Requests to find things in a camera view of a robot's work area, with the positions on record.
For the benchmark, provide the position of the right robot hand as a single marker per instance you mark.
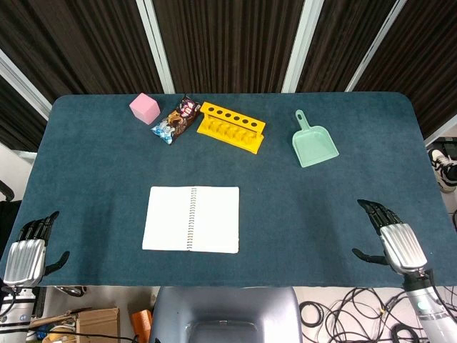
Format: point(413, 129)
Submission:
point(401, 246)

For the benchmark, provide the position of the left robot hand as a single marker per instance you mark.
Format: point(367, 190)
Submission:
point(25, 257)

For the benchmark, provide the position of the spiral notebook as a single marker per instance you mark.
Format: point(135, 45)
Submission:
point(191, 219)

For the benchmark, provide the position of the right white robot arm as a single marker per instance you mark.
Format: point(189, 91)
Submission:
point(428, 307)

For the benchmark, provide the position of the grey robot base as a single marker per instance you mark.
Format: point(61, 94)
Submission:
point(225, 316)

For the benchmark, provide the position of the black office chair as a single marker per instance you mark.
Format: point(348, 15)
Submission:
point(6, 214)

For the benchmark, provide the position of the black and white sneaker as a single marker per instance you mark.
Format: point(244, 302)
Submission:
point(441, 168)

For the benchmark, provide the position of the cardboard box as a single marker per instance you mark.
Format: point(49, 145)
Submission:
point(93, 325)

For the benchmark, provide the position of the orange foam block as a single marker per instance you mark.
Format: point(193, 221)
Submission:
point(141, 323)

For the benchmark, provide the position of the mint green dustpan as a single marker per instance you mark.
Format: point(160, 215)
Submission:
point(314, 143)

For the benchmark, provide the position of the blue table cloth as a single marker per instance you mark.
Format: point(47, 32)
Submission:
point(228, 171)

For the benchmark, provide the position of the pink foam cube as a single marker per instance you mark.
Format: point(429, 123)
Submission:
point(144, 108)

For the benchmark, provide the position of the dark snack wrapper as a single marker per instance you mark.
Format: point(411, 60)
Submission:
point(176, 120)

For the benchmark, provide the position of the yellow test tube rack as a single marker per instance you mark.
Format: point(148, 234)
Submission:
point(232, 126)

